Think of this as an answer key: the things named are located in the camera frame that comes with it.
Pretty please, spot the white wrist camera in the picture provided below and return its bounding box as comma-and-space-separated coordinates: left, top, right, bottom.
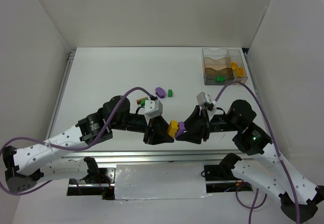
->
196, 92, 217, 116
144, 100, 163, 119

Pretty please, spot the yellow butterfly lego brick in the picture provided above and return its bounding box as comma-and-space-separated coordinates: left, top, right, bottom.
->
235, 67, 245, 77

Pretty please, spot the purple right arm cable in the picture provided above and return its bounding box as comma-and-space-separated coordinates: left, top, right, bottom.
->
214, 80, 302, 224

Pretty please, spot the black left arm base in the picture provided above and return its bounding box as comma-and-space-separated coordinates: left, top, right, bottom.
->
66, 167, 116, 200

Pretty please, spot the purple lego plate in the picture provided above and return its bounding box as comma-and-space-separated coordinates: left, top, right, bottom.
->
175, 121, 186, 139

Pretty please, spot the green rounded lego brick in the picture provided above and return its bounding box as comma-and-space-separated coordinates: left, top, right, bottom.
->
215, 76, 226, 82

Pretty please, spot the clear narrow sorting bin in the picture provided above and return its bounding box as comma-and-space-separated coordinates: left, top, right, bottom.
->
228, 50, 248, 83

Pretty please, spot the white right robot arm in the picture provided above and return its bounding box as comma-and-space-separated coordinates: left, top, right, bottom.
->
175, 100, 323, 223

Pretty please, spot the white foil cover panel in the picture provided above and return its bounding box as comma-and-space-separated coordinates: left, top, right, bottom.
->
114, 163, 207, 200

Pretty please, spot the small green lego brick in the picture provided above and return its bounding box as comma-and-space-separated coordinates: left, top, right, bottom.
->
168, 89, 173, 98

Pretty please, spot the brown lego plate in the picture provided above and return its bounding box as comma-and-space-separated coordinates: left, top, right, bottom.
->
136, 97, 148, 105

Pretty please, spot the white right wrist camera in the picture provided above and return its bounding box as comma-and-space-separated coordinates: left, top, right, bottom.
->
196, 92, 217, 116

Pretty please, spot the green curved lego brick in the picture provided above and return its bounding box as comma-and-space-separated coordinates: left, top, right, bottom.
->
141, 99, 148, 106

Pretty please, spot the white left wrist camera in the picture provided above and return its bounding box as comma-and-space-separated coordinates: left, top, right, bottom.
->
144, 100, 163, 119

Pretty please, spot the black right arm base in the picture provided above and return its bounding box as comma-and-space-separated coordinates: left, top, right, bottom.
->
200, 164, 246, 184

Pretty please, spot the aluminium table edge rail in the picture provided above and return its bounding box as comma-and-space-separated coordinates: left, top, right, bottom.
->
64, 150, 282, 164

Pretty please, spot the yellow rectangular lego brick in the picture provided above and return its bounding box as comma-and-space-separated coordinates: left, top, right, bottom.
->
167, 120, 179, 138

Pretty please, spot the purple rounded lego brick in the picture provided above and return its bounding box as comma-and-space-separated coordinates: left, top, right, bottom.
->
155, 87, 166, 99

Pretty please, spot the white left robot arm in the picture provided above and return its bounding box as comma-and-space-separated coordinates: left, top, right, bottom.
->
2, 96, 174, 194

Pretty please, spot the clear stepped sorting container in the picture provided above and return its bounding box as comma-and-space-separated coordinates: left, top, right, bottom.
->
202, 48, 234, 85

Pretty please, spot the yellow striped lego brick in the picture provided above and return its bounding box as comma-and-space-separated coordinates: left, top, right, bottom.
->
231, 62, 237, 71

